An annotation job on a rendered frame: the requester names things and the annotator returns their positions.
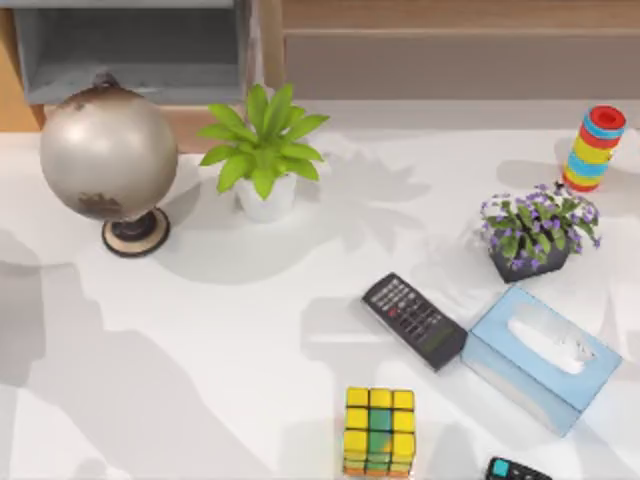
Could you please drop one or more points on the stack of coloured rings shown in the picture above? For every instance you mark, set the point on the stack of coloured rings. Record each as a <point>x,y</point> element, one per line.
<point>595,150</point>

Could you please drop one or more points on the wooden cupboard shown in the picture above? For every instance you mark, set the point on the wooden cupboard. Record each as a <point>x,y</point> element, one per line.
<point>450,55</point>

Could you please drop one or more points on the grey cabinet with dark inside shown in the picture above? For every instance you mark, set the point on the grey cabinet with dark inside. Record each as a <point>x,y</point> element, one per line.
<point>135,55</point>

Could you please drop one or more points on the green plant in white pot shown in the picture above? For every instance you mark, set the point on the green plant in white pot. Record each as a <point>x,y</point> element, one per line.
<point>262,150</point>

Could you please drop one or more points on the black calculator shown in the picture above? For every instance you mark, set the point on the black calculator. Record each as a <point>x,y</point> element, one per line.
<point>414,320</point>

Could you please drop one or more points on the light blue tissue box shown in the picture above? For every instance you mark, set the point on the light blue tissue box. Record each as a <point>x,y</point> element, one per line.
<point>540,357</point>

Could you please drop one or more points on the silver globe on round stand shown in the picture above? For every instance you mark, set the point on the silver globe on round stand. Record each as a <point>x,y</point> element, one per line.
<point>107,155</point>

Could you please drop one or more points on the purple flowers in dark pot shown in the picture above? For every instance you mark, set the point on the purple flowers in dark pot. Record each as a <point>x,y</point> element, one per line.
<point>537,232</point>

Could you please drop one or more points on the black device with cyan button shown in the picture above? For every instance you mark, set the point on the black device with cyan button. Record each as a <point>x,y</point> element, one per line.
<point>512,471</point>

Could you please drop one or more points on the yellow and green puzzle cube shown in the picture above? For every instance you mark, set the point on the yellow and green puzzle cube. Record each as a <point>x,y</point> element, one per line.
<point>380,432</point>

